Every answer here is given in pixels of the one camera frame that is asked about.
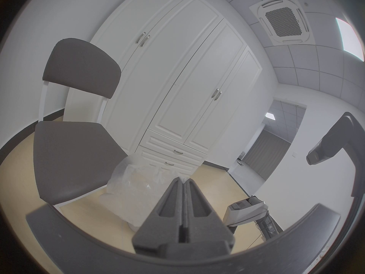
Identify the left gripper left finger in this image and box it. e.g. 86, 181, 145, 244
132, 177, 185, 256

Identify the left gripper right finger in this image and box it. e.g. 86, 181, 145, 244
184, 178, 236, 253

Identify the clear plastic bag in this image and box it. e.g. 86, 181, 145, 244
100, 156, 197, 233

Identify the grey curtain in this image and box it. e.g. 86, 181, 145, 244
244, 130, 291, 180

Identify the grey padded white chair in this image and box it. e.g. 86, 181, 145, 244
33, 38, 129, 209

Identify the white wardrobe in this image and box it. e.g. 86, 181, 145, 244
63, 0, 263, 179

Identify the ceiling air conditioner vent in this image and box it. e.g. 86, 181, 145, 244
249, 0, 315, 46

